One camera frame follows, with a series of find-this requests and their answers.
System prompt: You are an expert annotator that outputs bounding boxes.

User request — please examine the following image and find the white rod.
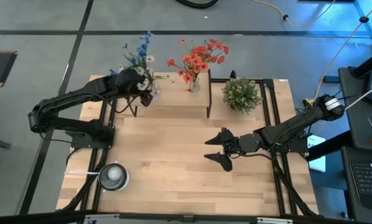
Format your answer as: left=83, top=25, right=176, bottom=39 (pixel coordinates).
left=344, top=80, right=372, bottom=111

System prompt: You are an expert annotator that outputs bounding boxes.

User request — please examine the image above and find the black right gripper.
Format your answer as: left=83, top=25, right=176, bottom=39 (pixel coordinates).
left=203, top=127, right=264, bottom=172

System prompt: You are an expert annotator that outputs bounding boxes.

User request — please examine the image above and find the clear glass vase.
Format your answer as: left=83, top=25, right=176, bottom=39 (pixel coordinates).
left=188, top=77, right=202, bottom=94
left=148, top=79, right=161, bottom=97

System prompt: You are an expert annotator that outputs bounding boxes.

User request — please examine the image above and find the black keyboard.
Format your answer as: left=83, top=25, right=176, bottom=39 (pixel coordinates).
left=349, top=161, right=372, bottom=213

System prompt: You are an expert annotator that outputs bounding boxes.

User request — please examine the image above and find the yellow floor cable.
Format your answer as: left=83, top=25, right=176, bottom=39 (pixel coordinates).
left=251, top=0, right=336, bottom=28

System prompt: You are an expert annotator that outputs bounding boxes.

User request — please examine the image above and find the green potted plant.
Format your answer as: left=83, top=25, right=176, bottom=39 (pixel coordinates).
left=221, top=77, right=263, bottom=115

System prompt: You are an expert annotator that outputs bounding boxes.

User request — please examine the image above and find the blue and white flower bunch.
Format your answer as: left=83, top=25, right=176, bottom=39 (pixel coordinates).
left=109, top=30, right=174, bottom=97

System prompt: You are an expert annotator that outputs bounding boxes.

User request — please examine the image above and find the beige cable with black clips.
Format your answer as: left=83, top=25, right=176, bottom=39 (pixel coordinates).
left=304, top=0, right=372, bottom=106

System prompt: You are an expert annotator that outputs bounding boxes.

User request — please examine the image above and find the black hose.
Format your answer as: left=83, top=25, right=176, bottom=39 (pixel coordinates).
left=175, top=0, right=220, bottom=9

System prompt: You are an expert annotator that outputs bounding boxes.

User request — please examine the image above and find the black side table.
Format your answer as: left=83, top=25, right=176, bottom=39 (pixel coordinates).
left=338, top=67, right=372, bottom=223

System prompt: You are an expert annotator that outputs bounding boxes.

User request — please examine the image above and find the black metal rig frame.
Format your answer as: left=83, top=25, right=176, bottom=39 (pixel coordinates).
left=0, top=210, right=372, bottom=224

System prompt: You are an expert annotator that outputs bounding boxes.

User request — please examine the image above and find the white paper sheet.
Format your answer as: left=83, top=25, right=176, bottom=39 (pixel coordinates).
left=307, top=134, right=327, bottom=173

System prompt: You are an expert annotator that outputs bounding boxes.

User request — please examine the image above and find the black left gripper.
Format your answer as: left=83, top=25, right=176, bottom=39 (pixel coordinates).
left=116, top=68, right=154, bottom=108

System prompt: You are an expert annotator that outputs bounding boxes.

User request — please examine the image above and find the black aluminium table frame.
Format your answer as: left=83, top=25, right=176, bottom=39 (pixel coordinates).
left=61, top=77, right=317, bottom=218

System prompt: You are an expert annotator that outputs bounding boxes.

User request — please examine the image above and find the white camera cable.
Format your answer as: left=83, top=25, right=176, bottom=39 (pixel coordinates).
left=63, top=170, right=100, bottom=175

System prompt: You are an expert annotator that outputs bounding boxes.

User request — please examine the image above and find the red artificial flower bunch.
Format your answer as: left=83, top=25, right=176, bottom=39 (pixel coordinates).
left=166, top=37, right=230, bottom=85

